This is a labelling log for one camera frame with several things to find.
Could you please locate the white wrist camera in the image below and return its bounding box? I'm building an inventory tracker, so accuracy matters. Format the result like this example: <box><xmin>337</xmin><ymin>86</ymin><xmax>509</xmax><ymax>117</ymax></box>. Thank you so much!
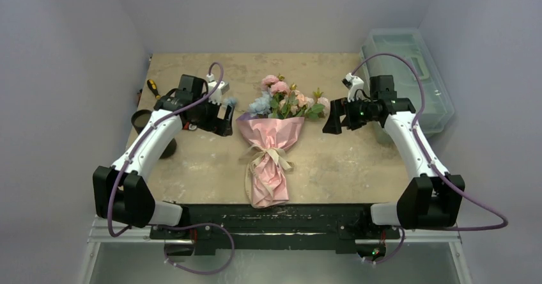
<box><xmin>341</xmin><ymin>73</ymin><xmax>364</xmax><ymax>102</ymax></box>
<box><xmin>206</xmin><ymin>74</ymin><xmax>229</xmax><ymax>104</ymax></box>

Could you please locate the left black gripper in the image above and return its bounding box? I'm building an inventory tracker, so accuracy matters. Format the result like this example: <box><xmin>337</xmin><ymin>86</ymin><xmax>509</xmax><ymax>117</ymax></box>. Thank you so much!
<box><xmin>190</xmin><ymin>95</ymin><xmax>233</xmax><ymax>136</ymax></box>

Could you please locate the clear plastic storage box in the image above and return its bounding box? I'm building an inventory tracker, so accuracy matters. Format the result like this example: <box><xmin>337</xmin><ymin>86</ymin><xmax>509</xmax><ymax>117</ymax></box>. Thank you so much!
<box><xmin>357</xmin><ymin>28</ymin><xmax>454</xmax><ymax>138</ymax></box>

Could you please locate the yellow black screwdriver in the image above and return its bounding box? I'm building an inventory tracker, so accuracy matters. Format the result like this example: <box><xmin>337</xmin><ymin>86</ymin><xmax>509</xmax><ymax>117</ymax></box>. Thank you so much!
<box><xmin>146</xmin><ymin>79</ymin><xmax>162</xmax><ymax>100</ymax></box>

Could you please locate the pink flower bouquet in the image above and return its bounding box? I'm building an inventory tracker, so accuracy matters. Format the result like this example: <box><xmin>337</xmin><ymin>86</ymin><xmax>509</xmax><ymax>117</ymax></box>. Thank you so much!
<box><xmin>235</xmin><ymin>74</ymin><xmax>331</xmax><ymax>210</ymax></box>

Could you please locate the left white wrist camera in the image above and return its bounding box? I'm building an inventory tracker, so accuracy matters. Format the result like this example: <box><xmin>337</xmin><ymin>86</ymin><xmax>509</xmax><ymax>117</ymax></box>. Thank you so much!
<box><xmin>206</xmin><ymin>74</ymin><xmax>229</xmax><ymax>104</ymax></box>

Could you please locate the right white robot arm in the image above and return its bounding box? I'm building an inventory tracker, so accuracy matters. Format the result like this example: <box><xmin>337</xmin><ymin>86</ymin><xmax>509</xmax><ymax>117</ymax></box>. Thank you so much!
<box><xmin>322</xmin><ymin>73</ymin><xmax>465</xmax><ymax>237</ymax></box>

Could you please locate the cream printed ribbon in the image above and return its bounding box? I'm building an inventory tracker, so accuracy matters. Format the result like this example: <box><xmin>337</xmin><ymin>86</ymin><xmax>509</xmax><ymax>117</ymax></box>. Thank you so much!
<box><xmin>241</xmin><ymin>144</ymin><xmax>295</xmax><ymax>209</ymax></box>

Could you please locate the purple cable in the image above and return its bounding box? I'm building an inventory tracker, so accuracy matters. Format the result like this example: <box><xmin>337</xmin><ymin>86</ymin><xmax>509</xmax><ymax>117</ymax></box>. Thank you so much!
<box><xmin>350</xmin><ymin>53</ymin><xmax>509</xmax><ymax>266</ymax></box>
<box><xmin>106</xmin><ymin>62</ymin><xmax>235</xmax><ymax>276</ymax></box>

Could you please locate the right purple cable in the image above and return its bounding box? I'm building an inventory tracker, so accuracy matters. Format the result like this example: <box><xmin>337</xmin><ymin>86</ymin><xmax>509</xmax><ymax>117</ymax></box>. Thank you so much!
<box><xmin>350</xmin><ymin>53</ymin><xmax>509</xmax><ymax>266</ymax></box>

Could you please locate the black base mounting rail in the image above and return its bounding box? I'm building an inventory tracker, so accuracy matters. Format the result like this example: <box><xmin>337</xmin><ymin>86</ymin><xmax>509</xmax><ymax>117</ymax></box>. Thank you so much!
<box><xmin>150</xmin><ymin>203</ymin><xmax>401</xmax><ymax>258</ymax></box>

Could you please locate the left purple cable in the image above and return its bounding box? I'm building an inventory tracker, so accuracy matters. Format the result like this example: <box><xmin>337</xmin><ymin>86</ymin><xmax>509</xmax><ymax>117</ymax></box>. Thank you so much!
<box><xmin>106</xmin><ymin>62</ymin><xmax>235</xmax><ymax>276</ymax></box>

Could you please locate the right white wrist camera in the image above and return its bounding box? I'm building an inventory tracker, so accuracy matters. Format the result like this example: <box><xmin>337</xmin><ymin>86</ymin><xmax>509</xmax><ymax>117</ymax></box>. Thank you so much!
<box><xmin>341</xmin><ymin>73</ymin><xmax>364</xmax><ymax>102</ymax></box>

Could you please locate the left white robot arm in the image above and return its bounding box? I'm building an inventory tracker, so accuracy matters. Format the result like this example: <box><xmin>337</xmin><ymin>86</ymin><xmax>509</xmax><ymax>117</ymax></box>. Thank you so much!
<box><xmin>93</xmin><ymin>74</ymin><xmax>235</xmax><ymax>239</ymax></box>

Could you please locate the black cylindrical vase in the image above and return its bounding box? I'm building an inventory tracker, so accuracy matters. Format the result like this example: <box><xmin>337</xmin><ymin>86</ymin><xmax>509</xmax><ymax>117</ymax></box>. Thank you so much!
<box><xmin>130</xmin><ymin>109</ymin><xmax>178</xmax><ymax>160</ymax></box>

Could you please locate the loose blue flower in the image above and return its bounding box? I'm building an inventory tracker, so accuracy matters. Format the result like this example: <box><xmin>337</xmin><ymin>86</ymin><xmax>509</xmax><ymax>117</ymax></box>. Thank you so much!
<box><xmin>223</xmin><ymin>97</ymin><xmax>238</xmax><ymax>108</ymax></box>

